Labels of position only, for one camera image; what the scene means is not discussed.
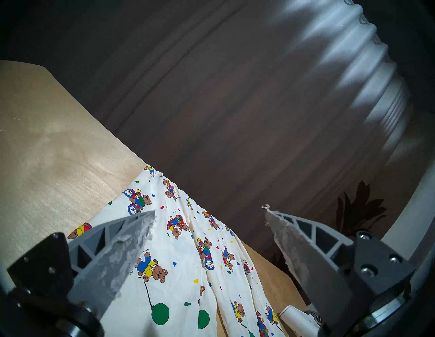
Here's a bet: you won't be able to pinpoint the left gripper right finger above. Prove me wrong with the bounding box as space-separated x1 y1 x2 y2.
265 208 415 328

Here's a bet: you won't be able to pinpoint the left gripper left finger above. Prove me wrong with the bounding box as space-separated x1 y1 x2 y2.
7 211 155 318

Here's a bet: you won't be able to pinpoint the white lint roller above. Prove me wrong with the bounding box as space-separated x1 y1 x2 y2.
279 305 321 337

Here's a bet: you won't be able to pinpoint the white bear print pants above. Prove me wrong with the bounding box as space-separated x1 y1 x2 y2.
66 165 289 337

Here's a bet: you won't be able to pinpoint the tall dark leafy plant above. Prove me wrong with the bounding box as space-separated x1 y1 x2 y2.
335 180 388 238

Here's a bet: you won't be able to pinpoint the wide white arch pillar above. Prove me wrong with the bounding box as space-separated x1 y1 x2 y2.
381 160 435 260

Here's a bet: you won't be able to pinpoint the grey pleated curtain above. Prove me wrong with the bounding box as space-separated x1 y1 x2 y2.
0 0 435 255

